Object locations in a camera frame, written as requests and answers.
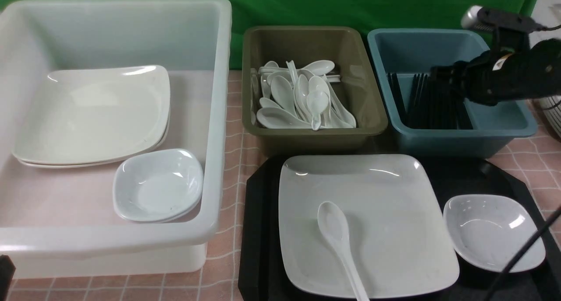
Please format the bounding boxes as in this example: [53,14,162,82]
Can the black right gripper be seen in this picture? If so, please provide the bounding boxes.
[455,38,561,106]

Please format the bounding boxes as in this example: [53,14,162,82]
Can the small white square bowl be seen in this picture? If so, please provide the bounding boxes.
[443,195,537,273]

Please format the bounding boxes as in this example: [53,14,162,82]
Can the large white square plate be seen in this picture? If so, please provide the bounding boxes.
[278,155,460,299]

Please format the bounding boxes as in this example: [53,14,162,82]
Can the white ceramic soup spoon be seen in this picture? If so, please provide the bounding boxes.
[317,201,369,301]

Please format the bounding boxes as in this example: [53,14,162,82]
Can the teal blue plastic bin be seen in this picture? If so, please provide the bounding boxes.
[367,28,538,159]

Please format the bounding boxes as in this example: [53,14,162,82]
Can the pile of black chopsticks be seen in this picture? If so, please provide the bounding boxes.
[387,73,474,130]

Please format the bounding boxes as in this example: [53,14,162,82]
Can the pink checkered tablecloth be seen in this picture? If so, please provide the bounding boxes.
[7,70,560,301]

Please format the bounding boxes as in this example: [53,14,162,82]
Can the green backdrop cloth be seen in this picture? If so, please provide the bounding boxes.
[1,0,537,69]

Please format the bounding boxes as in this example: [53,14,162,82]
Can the olive green plastic bin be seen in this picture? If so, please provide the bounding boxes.
[242,26,389,157]

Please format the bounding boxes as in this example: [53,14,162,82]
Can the pile of white spoons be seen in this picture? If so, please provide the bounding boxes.
[250,60,357,131]

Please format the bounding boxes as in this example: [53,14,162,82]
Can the white bowls stacked in tub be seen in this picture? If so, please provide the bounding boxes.
[112,149,204,223]

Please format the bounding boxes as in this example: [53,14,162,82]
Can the large white plastic tub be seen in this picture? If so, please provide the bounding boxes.
[1,0,232,279]

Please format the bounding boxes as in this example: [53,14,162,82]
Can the white plates stacked in tub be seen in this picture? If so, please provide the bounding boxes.
[12,65,171,167]

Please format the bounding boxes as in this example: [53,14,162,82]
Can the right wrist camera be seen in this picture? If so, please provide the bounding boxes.
[460,5,548,52]

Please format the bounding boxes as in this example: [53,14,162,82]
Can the black cable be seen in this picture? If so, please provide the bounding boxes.
[482,205,561,301]

